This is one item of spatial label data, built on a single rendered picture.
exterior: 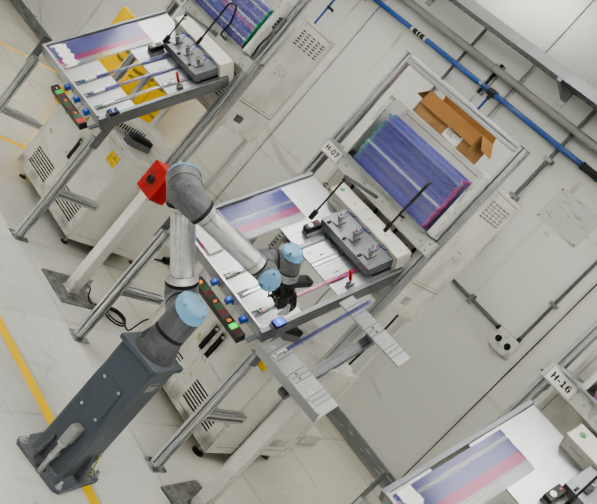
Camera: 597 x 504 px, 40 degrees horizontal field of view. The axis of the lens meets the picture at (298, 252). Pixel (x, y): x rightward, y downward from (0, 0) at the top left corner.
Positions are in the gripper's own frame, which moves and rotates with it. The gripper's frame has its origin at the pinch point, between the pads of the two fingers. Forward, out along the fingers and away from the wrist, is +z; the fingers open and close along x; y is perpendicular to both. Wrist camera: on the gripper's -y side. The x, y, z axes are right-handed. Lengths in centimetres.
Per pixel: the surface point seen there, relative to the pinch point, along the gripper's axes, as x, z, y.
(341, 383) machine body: -2, 80, -45
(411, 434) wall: 3, 171, -112
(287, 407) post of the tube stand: 22.3, 27.4, 9.9
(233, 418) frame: 2, 56, 19
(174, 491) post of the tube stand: 14, 66, 52
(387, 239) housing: -15, 3, -62
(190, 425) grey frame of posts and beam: 1, 47, 39
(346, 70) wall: -208, 76, -200
